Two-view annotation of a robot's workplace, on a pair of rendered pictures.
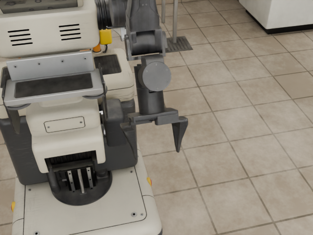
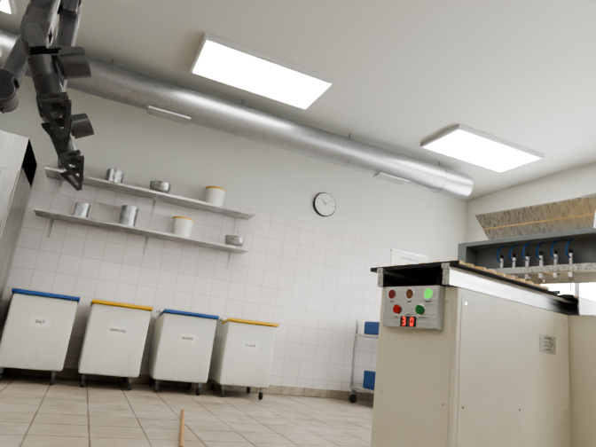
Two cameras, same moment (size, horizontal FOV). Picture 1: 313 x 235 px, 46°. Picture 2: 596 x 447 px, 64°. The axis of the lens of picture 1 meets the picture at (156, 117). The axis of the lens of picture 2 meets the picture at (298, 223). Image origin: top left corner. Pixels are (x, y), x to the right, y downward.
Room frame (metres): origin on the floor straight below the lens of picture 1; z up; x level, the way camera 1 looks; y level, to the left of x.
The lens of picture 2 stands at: (0.12, 1.53, 0.61)
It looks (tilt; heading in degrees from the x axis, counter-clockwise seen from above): 14 degrees up; 261
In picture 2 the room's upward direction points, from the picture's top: 7 degrees clockwise
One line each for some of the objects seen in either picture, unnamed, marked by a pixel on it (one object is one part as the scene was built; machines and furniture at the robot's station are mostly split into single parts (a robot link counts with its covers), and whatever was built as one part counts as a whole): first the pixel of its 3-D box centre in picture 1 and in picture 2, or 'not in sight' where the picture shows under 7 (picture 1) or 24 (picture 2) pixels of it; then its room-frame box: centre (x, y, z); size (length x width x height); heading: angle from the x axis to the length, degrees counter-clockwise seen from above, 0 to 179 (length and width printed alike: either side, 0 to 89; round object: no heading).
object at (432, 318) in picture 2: not in sight; (411, 307); (-0.54, 0.01, 0.77); 0.24 x 0.04 x 0.14; 115
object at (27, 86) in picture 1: (57, 92); not in sight; (0.83, 0.28, 0.99); 0.28 x 0.16 x 0.22; 103
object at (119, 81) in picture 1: (70, 117); not in sight; (1.21, 0.37, 0.59); 0.55 x 0.34 x 0.83; 103
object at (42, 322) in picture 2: not in sight; (37, 336); (1.61, -3.27, 0.39); 0.64 x 0.54 x 0.77; 106
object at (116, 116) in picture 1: (88, 140); not in sight; (0.97, 0.25, 0.68); 0.28 x 0.27 x 0.25; 103
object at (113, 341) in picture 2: not in sight; (113, 343); (0.98, -3.42, 0.39); 0.64 x 0.54 x 0.77; 104
